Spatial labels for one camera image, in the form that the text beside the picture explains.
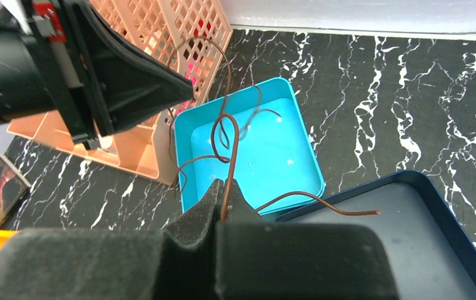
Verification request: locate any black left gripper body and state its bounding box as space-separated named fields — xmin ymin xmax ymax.
xmin=0 ymin=1 xmax=97 ymax=149

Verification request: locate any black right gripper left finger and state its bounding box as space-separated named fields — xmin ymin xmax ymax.
xmin=0 ymin=179 xmax=223 ymax=299

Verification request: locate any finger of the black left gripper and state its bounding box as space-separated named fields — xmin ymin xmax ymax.
xmin=65 ymin=1 xmax=193 ymax=136

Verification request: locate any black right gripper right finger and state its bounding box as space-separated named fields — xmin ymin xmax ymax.
xmin=215 ymin=180 xmax=400 ymax=299

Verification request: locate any teal plastic tray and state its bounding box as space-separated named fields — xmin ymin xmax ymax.
xmin=174 ymin=77 xmax=326 ymax=214

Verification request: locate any dark blue plastic tray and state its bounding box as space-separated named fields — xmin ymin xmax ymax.
xmin=277 ymin=170 xmax=476 ymax=299

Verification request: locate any peach plastic file organizer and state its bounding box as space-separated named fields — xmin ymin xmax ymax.
xmin=8 ymin=1 xmax=232 ymax=184

